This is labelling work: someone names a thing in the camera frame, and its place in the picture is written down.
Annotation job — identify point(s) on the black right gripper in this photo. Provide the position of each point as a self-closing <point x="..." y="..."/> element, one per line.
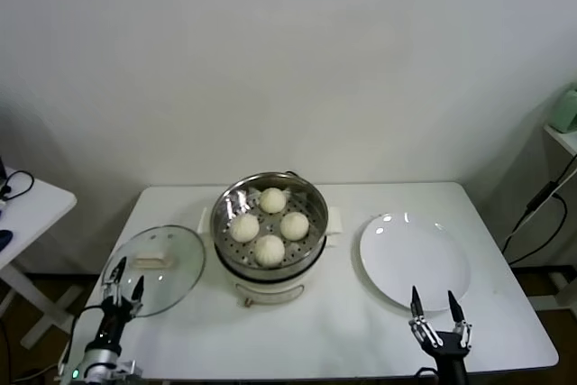
<point x="447" y="345"/>

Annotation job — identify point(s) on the dark device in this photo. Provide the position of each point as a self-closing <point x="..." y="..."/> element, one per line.
<point x="2" y="168"/>

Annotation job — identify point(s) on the white plate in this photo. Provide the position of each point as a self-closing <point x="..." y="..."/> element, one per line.
<point x="414" y="263"/>

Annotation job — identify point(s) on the white side table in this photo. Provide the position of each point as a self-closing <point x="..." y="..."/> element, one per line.
<point x="38" y="209"/>

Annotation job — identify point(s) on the white steamed baozi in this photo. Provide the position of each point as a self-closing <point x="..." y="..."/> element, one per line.
<point x="295" y="226"/>
<point x="272" y="200"/>
<point x="269" y="251"/>
<point x="244" y="228"/>

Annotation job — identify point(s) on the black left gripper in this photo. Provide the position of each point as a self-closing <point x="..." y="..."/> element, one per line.
<point x="113" y="319"/>

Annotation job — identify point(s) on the steel steamer basket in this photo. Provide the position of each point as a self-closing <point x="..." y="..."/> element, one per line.
<point x="225" y="218"/>

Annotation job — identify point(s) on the glass pot lid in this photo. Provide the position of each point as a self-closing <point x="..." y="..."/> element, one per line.
<point x="176" y="245"/>

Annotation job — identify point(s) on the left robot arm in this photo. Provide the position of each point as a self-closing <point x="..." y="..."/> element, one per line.
<point x="101" y="355"/>

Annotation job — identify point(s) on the steel steamer pot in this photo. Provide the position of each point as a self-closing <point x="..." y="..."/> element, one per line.
<point x="270" y="290"/>

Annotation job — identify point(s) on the blue object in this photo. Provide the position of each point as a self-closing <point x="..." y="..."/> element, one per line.
<point x="4" y="240"/>

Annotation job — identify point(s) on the green box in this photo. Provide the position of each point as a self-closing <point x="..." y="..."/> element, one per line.
<point x="567" y="112"/>

